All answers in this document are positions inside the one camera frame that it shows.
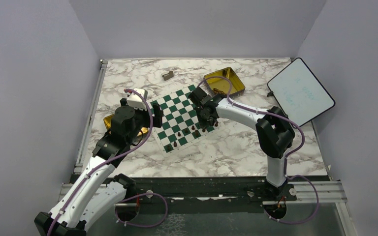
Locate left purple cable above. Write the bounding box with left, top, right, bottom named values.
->
left=46, top=88, right=169, bottom=236

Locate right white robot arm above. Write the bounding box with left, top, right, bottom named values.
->
left=189, top=88, right=295, bottom=200

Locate black metal base frame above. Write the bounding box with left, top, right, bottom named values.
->
left=62, top=176, right=348, bottom=216

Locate gold tin with dark pieces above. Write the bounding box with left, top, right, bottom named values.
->
left=204, top=67, right=246, bottom=99

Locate gold tin with white pieces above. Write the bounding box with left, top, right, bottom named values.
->
left=102, top=114, right=150, bottom=138

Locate green white chess board mat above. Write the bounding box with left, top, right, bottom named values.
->
left=141, top=85, right=225, bottom=157

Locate small grey tan clip device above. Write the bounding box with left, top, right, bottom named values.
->
left=162, top=71, right=174, bottom=81

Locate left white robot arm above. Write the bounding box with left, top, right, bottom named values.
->
left=34, top=102, right=163, bottom=236

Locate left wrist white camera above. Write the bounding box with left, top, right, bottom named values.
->
left=125, top=88, right=148, bottom=111

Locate small whiteboard tablet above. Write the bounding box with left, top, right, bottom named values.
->
left=267, top=58, right=336, bottom=126

